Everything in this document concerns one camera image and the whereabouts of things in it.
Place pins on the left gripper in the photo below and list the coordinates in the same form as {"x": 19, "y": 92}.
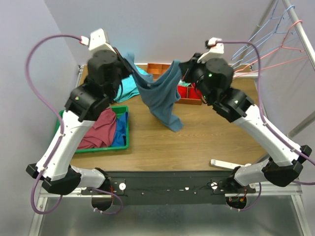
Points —
{"x": 123, "y": 66}

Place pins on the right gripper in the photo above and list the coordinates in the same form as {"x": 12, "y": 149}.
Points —
{"x": 187, "y": 67}

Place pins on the blue tank top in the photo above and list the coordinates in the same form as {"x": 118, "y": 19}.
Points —
{"x": 161, "y": 94}

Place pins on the pink wire hanger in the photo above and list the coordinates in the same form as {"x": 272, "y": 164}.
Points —
{"x": 242, "y": 73}

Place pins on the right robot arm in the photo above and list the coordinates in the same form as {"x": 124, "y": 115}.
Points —
{"x": 213, "y": 79}

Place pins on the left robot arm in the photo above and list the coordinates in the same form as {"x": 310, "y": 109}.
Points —
{"x": 84, "y": 106}

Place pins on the red cloth in tray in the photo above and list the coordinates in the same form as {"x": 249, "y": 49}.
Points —
{"x": 182, "y": 90}
{"x": 194, "y": 93}

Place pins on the turquoise folded shorts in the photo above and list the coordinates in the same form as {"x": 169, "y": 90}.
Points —
{"x": 135, "y": 84}

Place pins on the orange compartment tray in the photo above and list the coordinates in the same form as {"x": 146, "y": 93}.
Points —
{"x": 157, "y": 69}

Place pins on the green plastic bin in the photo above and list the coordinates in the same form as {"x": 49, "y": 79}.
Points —
{"x": 118, "y": 110}

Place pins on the maroon shirt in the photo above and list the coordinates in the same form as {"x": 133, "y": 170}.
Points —
{"x": 101, "y": 134}

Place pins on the royal blue garment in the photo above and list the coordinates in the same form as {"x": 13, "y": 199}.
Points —
{"x": 120, "y": 136}

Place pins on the metal clothes rack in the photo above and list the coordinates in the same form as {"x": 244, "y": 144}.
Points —
{"x": 287, "y": 91}

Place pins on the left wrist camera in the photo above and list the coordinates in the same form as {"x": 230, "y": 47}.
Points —
{"x": 98, "y": 41}

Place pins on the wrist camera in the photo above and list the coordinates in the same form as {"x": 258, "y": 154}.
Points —
{"x": 98, "y": 41}
{"x": 216, "y": 50}

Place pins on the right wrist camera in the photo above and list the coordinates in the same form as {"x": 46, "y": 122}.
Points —
{"x": 216, "y": 50}

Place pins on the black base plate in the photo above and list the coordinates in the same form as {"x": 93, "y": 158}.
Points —
{"x": 170, "y": 187}

